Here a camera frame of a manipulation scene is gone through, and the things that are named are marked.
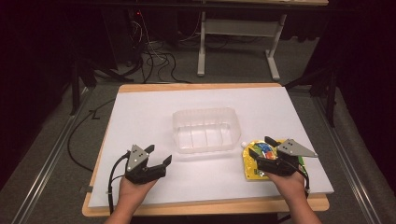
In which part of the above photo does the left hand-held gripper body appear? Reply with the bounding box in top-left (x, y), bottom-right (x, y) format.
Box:
top-left (123, 144), bottom-right (166, 185)

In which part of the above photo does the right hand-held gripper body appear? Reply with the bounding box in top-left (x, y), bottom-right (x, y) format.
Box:
top-left (257, 138), bottom-right (319, 177)

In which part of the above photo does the yellow pouch with white cap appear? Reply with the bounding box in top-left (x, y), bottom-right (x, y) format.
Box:
top-left (241, 139), bottom-right (308, 182)

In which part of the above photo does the person's right hand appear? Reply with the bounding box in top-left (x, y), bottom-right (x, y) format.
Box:
top-left (266, 170), bottom-right (308, 204)

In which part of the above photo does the person's left hand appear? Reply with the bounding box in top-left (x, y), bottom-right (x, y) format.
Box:
top-left (118, 176), bottom-right (159, 207)

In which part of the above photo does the clear plastic container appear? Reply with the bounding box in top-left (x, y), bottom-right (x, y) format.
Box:
top-left (172, 106), bottom-right (243, 155)

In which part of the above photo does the white board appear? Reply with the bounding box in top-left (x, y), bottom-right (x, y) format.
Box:
top-left (88, 86), bottom-right (335, 208)

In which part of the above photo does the black stand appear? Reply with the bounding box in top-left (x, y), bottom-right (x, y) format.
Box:
top-left (69, 57), bottom-right (135, 117)
top-left (282, 60), bottom-right (340, 129)

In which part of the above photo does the right hand-held gripper cable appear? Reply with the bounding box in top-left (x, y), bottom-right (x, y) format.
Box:
top-left (291, 161), bottom-right (311, 200)

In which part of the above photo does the hand-held gripper cable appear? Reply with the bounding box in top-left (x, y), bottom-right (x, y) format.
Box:
top-left (291, 161), bottom-right (311, 200)
top-left (106, 151), bottom-right (131, 217)

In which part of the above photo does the left hand-held gripper cable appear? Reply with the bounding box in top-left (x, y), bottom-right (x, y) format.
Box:
top-left (106, 151), bottom-right (131, 217)

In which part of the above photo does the metal floor rail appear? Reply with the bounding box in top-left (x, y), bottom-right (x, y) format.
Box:
top-left (312, 95), bottom-right (375, 224)
top-left (11, 87), bottom-right (95, 224)

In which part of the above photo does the black floor cable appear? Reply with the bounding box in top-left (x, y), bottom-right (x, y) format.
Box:
top-left (66, 98), bottom-right (117, 174)

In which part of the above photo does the tangle of floor cables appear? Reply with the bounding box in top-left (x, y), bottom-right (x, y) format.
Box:
top-left (123, 8), bottom-right (192, 85)

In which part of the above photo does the white metal desk frame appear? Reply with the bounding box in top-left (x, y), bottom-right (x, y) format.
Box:
top-left (196, 0), bottom-right (290, 82)

